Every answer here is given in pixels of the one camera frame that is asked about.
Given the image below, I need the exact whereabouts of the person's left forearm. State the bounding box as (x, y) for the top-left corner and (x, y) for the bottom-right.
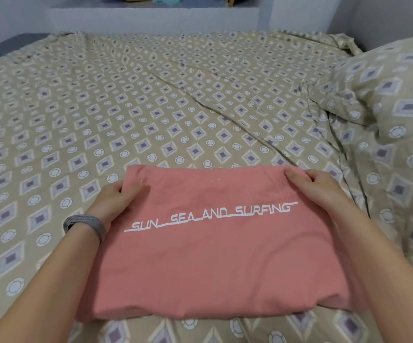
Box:
(0, 225), (104, 343)

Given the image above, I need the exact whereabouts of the pink shirt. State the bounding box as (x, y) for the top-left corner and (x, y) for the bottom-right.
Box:
(74, 163), (372, 323)

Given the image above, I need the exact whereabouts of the person's right hand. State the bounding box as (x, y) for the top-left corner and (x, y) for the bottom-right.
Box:
(284, 166), (356, 219)

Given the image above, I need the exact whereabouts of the person's left hand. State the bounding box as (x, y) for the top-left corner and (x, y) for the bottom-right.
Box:
(85, 181), (150, 229)

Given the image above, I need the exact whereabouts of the person's right forearm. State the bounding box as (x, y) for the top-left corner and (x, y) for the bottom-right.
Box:
(331, 203), (413, 343)

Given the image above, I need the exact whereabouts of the bed with patterned beige sheet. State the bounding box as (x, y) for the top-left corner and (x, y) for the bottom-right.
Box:
(0, 0), (413, 343)

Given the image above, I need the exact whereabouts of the grey band wristwatch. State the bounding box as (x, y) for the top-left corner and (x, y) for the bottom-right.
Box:
(62, 214), (109, 246)

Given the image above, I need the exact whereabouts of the patterned beige pillow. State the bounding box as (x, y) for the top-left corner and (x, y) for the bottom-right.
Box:
(303, 33), (413, 283)

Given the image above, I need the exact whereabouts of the grey upholstered headboard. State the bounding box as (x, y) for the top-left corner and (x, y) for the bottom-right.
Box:
(328, 0), (413, 53)

